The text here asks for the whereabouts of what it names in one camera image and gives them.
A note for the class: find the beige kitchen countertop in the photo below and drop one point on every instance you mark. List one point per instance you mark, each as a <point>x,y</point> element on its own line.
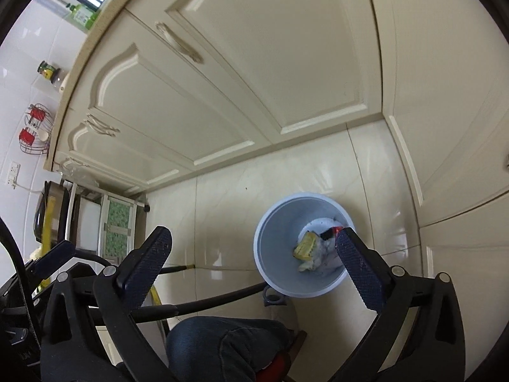
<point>79,63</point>

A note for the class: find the small grey object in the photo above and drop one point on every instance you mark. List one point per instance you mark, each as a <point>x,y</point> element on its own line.
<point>274,300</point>

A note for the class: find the red and black wrapper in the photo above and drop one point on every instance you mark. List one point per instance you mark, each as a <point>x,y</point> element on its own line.
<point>336,230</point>

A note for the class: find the small yellow label jar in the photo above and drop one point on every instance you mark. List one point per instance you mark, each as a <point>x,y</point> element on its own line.
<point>47,72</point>

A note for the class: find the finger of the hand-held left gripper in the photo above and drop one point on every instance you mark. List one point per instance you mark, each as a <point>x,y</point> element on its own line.
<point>51,255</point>

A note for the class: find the yellow gold wrapper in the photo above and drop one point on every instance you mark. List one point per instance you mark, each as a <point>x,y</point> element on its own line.
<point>306,246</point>

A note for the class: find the person's leg in jeans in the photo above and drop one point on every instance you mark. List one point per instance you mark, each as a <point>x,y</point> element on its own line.
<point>218,346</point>

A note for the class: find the black steel rice cooker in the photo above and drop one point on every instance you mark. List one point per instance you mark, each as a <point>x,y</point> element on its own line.
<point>61,203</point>

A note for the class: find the white tissue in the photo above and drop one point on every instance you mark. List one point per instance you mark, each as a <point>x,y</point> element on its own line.
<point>324,256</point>

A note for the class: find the white storage trolley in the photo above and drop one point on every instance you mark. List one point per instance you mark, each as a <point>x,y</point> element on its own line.
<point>119,215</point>

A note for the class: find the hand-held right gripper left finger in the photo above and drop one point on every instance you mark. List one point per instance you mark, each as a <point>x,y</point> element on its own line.
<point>149,262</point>

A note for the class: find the red stool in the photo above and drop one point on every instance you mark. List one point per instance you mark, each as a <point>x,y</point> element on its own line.
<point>274,370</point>

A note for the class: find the cream kitchen cabinet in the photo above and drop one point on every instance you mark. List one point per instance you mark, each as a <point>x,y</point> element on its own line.
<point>278,67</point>

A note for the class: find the pale blue trash bin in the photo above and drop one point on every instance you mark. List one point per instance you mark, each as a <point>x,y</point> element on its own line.
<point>278,223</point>

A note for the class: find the green soap bottle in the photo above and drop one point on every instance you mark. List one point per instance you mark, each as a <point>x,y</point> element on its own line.
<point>83,16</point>

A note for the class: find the white wall socket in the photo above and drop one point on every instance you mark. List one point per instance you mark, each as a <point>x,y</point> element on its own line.
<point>14,172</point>

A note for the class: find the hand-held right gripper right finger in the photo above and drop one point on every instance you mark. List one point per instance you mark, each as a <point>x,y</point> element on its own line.
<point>358,266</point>

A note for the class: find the red cup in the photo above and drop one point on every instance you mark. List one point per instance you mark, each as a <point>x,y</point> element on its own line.
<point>28,136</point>
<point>38,114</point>

